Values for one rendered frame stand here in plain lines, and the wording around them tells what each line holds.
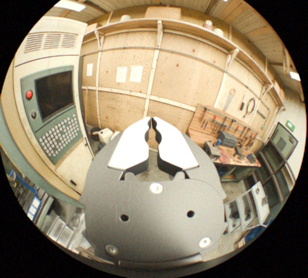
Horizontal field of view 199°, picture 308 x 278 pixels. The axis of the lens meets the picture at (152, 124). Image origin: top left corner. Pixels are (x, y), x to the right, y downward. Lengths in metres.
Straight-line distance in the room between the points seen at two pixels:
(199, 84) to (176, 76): 0.40
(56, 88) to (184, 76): 1.58
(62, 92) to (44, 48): 0.39
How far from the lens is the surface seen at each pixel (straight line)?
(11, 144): 0.32
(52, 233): 1.31
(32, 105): 0.72
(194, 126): 1.71
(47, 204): 1.11
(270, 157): 3.74
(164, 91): 1.55
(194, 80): 1.57
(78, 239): 1.02
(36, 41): 0.82
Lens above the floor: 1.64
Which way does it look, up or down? 31 degrees down
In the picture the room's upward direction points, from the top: 12 degrees clockwise
